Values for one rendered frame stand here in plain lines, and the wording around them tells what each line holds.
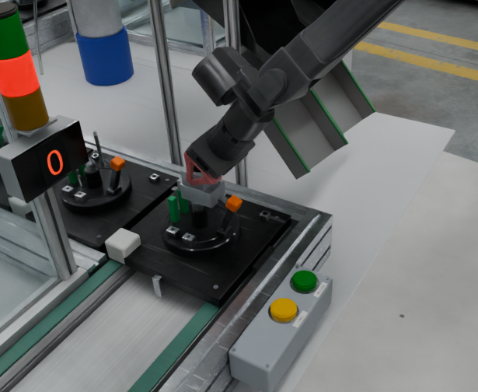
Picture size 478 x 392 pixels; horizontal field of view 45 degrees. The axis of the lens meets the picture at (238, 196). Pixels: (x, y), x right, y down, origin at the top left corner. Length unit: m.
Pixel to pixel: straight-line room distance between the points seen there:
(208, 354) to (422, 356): 0.35
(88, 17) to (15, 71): 1.04
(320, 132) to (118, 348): 0.59
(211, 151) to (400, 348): 0.45
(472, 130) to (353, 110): 2.09
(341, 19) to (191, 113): 0.95
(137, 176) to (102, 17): 0.72
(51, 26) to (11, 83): 1.47
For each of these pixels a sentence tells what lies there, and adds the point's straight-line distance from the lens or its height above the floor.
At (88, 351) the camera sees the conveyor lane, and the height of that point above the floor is 0.92.
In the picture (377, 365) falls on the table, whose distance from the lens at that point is 0.97.
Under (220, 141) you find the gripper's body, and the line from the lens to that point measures 0.84.
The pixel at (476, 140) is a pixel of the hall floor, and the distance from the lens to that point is 3.28.
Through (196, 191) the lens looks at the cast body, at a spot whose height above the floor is 1.08.
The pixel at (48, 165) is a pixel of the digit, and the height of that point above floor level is 1.20.
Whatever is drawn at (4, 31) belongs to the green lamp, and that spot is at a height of 1.40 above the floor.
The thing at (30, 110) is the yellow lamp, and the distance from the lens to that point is 0.80.
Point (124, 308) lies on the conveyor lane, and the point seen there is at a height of 0.92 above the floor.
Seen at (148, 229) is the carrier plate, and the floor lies 0.97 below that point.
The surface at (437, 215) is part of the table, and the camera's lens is 1.27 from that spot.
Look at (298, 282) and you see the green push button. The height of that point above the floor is 0.97.
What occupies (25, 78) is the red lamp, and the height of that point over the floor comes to 1.33.
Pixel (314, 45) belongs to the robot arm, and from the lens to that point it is 0.75.
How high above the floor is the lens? 1.63
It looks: 37 degrees down
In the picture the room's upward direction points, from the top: 4 degrees counter-clockwise
